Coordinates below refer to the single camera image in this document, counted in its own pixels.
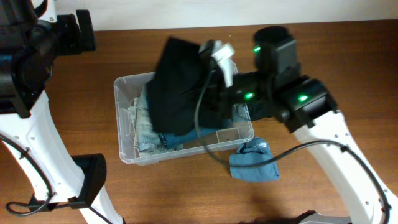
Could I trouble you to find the clear plastic storage bin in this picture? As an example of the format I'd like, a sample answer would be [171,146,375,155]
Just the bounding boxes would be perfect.
[114,72,254,166]

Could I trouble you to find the left black camera cable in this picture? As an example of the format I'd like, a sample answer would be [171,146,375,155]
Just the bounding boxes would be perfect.
[0,133,106,224]

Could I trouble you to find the light blue jeans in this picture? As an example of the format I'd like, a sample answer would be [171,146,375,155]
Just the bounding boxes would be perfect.
[127,85,184,154]

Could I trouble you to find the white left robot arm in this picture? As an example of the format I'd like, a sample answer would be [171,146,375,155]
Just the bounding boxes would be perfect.
[1,0,124,223]

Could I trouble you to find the blue cloth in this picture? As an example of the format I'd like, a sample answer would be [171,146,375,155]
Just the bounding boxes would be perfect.
[229,137,279,182]

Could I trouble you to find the right black camera cable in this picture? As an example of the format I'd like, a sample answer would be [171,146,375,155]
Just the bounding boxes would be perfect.
[193,67,392,224]

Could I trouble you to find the large black garment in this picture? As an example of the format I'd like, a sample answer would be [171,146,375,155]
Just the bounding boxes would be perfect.
[146,37,227,135]

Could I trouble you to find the dark blue jeans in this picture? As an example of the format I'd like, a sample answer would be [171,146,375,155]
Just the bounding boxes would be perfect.
[159,104,250,149]

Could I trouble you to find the small black cloth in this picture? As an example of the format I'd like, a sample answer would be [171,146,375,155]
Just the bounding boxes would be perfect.
[246,101,273,121]

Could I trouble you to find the black camera cable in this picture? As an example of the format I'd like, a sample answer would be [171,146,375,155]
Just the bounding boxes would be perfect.
[193,67,392,224]
[0,133,106,224]

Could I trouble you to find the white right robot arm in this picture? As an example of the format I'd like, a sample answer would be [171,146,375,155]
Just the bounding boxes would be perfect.
[199,26,397,223]

